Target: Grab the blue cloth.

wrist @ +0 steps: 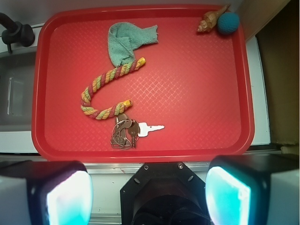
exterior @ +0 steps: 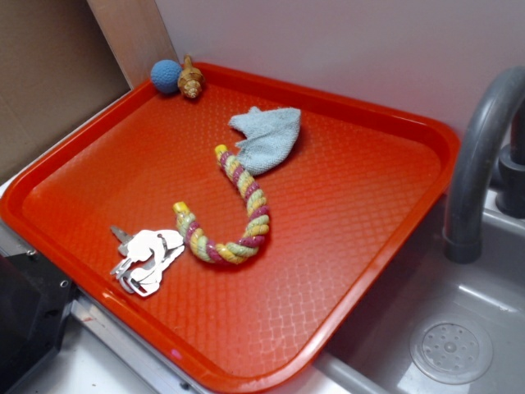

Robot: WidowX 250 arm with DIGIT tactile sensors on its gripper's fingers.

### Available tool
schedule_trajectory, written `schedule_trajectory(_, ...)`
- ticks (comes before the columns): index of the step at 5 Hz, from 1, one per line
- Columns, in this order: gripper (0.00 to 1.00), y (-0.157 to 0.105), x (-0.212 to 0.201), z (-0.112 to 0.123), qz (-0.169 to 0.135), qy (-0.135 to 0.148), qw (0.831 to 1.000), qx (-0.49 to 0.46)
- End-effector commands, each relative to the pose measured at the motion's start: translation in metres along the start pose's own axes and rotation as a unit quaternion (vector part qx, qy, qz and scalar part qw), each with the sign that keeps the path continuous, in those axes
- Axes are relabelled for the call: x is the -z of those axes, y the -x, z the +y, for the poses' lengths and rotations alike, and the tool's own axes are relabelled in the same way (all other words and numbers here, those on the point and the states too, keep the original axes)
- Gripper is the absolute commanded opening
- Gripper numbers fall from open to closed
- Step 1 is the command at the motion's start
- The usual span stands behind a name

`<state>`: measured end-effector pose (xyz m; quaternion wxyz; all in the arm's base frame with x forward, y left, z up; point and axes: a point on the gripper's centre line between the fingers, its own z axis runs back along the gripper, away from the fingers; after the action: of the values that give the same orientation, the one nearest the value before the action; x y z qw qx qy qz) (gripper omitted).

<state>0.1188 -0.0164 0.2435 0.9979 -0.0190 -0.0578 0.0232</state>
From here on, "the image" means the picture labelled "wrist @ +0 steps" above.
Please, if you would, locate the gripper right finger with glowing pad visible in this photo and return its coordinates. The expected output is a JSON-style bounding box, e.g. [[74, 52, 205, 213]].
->
[[205, 154, 300, 225]]

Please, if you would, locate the multicolour twisted rope toy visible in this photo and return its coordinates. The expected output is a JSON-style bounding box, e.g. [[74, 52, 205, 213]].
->
[[81, 57, 146, 120]]

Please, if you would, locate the steel sink basin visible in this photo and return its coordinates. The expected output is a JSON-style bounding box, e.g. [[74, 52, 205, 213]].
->
[[0, 51, 36, 132]]

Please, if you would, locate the blue textured ball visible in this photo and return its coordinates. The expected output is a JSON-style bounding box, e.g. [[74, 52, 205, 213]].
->
[[217, 12, 240, 35]]

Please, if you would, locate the teal blue cloth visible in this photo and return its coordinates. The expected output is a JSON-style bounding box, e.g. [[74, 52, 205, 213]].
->
[[107, 22, 158, 67]]

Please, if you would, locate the red plastic tray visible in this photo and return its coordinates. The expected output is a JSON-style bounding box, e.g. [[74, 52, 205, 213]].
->
[[31, 5, 254, 163]]

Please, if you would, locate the brown spiral seashell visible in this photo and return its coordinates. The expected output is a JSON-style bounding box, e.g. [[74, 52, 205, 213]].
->
[[196, 4, 231, 33]]

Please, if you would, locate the bunch of keys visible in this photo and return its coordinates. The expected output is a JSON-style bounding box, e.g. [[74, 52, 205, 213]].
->
[[110, 113, 165, 150]]

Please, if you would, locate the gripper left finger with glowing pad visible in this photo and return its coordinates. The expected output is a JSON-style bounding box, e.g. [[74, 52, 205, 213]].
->
[[0, 160, 93, 225]]

